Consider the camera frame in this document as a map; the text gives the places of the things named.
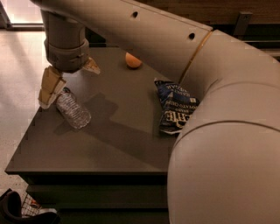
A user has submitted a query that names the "orange fruit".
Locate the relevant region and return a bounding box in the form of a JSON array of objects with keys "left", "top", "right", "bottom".
[{"left": 125, "top": 52, "right": 142, "bottom": 69}]

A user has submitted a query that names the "grey cabinet table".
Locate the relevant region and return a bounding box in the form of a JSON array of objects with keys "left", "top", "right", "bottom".
[{"left": 6, "top": 48, "right": 175, "bottom": 224}]

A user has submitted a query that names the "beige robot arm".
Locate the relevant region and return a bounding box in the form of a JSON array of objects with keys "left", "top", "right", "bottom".
[{"left": 32, "top": 0, "right": 280, "bottom": 224}]

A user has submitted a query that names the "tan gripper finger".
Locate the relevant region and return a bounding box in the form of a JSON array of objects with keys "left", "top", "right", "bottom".
[
  {"left": 38, "top": 66, "right": 67, "bottom": 109},
  {"left": 83, "top": 58, "right": 101, "bottom": 74}
]

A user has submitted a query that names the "right metal wall bracket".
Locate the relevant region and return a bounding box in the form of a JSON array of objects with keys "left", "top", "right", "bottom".
[{"left": 233, "top": 11, "right": 253, "bottom": 36}]

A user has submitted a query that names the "clear plastic water bottle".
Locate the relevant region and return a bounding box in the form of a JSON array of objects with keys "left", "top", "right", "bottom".
[{"left": 56, "top": 87, "right": 91, "bottom": 130}]

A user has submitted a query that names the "blue kettle chips bag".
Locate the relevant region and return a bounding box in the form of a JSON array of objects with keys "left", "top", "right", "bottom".
[{"left": 154, "top": 79, "right": 200, "bottom": 135}]

